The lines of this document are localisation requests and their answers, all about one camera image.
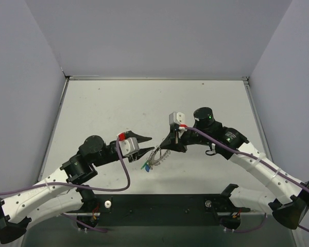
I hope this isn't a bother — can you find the metal disc with keyrings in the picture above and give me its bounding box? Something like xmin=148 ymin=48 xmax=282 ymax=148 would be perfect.
xmin=147 ymin=146 xmax=171 ymax=169

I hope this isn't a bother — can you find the blue tag key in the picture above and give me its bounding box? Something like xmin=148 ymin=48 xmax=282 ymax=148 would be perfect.
xmin=145 ymin=165 xmax=151 ymax=172

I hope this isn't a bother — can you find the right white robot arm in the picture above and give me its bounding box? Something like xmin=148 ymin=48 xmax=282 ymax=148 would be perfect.
xmin=160 ymin=107 xmax=309 ymax=230

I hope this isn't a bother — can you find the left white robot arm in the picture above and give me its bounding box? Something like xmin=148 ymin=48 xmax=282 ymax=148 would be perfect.
xmin=0 ymin=131 xmax=153 ymax=244

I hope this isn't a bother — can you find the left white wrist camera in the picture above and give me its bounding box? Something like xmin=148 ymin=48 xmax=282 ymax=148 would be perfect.
xmin=117 ymin=131 xmax=140 ymax=157

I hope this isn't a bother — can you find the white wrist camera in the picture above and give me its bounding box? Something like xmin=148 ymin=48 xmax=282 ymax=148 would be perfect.
xmin=117 ymin=131 xmax=140 ymax=157
xmin=169 ymin=112 xmax=187 ymax=131

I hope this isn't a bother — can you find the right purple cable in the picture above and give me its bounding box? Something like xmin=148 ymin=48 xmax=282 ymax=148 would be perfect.
xmin=182 ymin=125 xmax=309 ymax=237

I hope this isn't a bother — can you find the purple cable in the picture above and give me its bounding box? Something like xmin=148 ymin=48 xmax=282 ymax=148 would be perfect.
xmin=0 ymin=138 xmax=131 ymax=234
xmin=182 ymin=125 xmax=309 ymax=237

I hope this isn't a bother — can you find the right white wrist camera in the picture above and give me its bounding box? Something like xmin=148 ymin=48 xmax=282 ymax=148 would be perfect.
xmin=169 ymin=112 xmax=187 ymax=131

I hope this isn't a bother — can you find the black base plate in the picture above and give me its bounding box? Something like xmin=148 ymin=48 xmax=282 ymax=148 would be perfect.
xmin=75 ymin=194 xmax=250 ymax=227

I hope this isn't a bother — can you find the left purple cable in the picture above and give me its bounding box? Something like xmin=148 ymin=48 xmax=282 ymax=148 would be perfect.
xmin=0 ymin=138 xmax=131 ymax=234

